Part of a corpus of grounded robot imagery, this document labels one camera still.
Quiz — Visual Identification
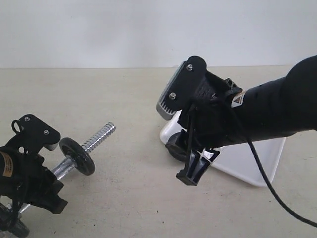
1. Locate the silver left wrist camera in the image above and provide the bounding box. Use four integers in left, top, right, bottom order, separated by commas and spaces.
7, 114, 61, 152

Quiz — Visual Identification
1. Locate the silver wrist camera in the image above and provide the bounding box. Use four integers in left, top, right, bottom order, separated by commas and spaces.
156, 56, 208, 121
7, 114, 61, 152

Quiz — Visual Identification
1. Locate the chrome dumbbell bar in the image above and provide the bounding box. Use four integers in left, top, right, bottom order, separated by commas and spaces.
4, 122, 116, 219

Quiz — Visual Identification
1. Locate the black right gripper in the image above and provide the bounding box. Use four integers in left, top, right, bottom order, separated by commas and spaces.
176, 72, 247, 186

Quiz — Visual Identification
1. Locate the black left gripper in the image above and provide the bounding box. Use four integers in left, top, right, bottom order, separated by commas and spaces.
0, 144, 68, 214

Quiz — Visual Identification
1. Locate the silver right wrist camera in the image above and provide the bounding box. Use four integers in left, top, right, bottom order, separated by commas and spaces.
156, 56, 208, 121

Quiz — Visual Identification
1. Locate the black weight plate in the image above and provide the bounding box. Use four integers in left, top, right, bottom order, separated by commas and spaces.
165, 131, 188, 163
0, 203, 30, 238
59, 137, 95, 176

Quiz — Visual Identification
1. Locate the white plastic tray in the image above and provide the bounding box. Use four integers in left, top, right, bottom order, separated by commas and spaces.
159, 112, 286, 187

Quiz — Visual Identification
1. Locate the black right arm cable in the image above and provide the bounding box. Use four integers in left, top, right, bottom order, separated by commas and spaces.
183, 94, 317, 228

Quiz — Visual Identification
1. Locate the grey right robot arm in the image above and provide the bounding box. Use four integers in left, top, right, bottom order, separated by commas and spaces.
175, 56, 317, 185

